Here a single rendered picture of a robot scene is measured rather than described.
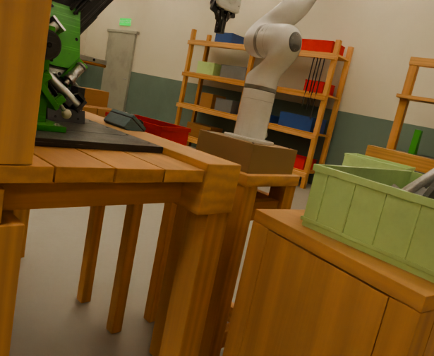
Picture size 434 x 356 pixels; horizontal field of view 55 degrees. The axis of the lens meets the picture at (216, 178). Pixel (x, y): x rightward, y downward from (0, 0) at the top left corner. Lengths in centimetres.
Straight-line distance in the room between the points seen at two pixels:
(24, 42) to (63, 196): 36
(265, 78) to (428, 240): 81
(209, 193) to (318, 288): 38
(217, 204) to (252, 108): 46
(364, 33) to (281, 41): 555
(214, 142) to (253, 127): 15
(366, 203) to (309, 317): 31
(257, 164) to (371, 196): 50
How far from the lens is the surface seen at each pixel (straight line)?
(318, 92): 649
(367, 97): 679
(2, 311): 99
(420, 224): 102
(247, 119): 153
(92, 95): 838
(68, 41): 157
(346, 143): 682
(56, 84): 148
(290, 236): 112
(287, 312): 116
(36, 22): 85
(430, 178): 110
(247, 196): 141
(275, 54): 150
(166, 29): 971
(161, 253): 194
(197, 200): 116
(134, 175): 100
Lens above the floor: 108
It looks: 11 degrees down
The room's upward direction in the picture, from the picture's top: 12 degrees clockwise
